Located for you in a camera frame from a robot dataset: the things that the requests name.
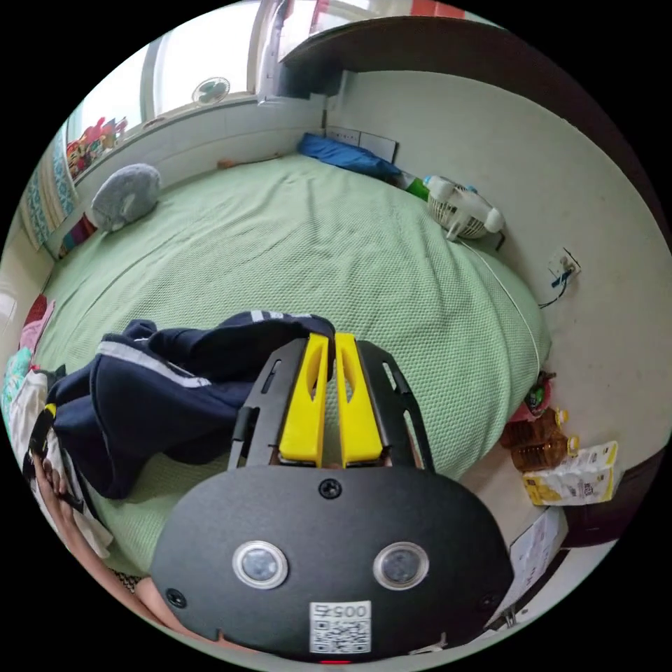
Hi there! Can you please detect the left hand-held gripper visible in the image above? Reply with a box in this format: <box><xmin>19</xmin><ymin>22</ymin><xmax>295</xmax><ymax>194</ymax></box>
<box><xmin>27</xmin><ymin>367</ymin><xmax>85</xmax><ymax>513</ymax></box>

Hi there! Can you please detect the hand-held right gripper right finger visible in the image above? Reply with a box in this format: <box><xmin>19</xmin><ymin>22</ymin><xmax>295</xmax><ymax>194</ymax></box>
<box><xmin>335</xmin><ymin>332</ymin><xmax>384</xmax><ymax>468</ymax></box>

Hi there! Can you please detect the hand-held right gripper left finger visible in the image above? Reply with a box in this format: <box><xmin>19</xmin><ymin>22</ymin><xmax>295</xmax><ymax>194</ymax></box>
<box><xmin>279</xmin><ymin>332</ymin><xmax>330</xmax><ymax>467</ymax></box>

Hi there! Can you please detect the navy short sleeve shirt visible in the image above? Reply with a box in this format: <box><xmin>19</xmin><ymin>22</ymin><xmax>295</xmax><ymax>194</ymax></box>
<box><xmin>45</xmin><ymin>310</ymin><xmax>337</xmax><ymax>501</ymax></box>

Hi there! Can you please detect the person's left forearm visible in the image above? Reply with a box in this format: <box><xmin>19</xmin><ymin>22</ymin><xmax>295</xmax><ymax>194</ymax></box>
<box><xmin>50</xmin><ymin>498</ymin><xmax>227</xmax><ymax>643</ymax></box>

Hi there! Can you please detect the person's left hand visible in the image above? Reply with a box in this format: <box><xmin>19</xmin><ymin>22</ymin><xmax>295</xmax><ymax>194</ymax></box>
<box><xmin>30</xmin><ymin>455</ymin><xmax>81</xmax><ymax>522</ymax></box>

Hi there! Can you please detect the pile of clothes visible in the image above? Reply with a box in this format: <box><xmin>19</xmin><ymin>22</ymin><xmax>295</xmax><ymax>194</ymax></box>
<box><xmin>1</xmin><ymin>293</ymin><xmax>60</xmax><ymax>416</ymax></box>

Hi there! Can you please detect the person's body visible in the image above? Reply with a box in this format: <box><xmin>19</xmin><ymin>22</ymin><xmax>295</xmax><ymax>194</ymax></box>
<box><xmin>9</xmin><ymin>367</ymin><xmax>114</xmax><ymax>560</ymax></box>

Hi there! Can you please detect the bed with green quilt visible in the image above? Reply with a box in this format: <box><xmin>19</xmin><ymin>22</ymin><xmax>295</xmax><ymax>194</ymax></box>
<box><xmin>30</xmin><ymin>150</ymin><xmax>553</xmax><ymax>580</ymax></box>

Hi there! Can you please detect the amber oil bottle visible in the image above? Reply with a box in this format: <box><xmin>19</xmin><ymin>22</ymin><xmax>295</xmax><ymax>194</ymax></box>
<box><xmin>498</xmin><ymin>408</ymin><xmax>581</xmax><ymax>473</ymax></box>

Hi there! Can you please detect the white and yellow bag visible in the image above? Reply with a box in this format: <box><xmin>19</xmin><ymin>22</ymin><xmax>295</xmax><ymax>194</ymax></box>
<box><xmin>522</xmin><ymin>440</ymin><xmax>623</xmax><ymax>508</ymax></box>

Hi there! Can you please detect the grey plush cushion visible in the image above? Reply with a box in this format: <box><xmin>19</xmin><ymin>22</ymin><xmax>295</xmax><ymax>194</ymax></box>
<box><xmin>90</xmin><ymin>162</ymin><xmax>162</xmax><ymax>234</ymax></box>

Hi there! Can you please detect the white table fan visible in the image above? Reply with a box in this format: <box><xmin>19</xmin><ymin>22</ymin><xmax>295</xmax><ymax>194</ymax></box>
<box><xmin>423</xmin><ymin>175</ymin><xmax>507</xmax><ymax>242</ymax></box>

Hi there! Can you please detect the green plastic bottle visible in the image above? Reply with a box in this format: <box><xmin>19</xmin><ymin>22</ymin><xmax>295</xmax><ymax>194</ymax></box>
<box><xmin>398</xmin><ymin>176</ymin><xmax>433</xmax><ymax>202</ymax></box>

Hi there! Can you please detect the blue folded blanket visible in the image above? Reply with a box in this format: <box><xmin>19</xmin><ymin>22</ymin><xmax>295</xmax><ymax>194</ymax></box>
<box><xmin>297</xmin><ymin>132</ymin><xmax>404</xmax><ymax>183</ymax></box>

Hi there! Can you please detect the row of colourful toys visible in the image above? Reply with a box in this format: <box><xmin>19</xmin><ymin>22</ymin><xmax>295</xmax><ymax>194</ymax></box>
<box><xmin>65</xmin><ymin>116</ymin><xmax>130</xmax><ymax>177</ymax></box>

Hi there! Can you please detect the small green fan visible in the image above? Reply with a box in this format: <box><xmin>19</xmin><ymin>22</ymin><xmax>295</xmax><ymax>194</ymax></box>
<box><xmin>190</xmin><ymin>76</ymin><xmax>232</xmax><ymax>107</ymax></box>

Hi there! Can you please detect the window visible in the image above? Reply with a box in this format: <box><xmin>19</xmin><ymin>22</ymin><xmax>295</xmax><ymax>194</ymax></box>
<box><xmin>62</xmin><ymin>0</ymin><xmax>416</xmax><ymax>174</ymax></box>

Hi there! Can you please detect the dark wooden shelf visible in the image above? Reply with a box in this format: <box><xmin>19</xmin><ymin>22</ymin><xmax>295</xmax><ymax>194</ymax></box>
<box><xmin>278</xmin><ymin>15</ymin><xmax>647</xmax><ymax>174</ymax></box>

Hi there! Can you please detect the white fan cable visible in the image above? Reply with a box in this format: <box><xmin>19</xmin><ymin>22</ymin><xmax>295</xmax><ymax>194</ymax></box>
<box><xmin>456</xmin><ymin>237</ymin><xmax>543</xmax><ymax>368</ymax></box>

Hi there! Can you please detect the wall socket with plug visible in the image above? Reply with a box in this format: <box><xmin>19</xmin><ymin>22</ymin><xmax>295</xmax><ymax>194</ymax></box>
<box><xmin>547</xmin><ymin>246</ymin><xmax>582</xmax><ymax>279</ymax></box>

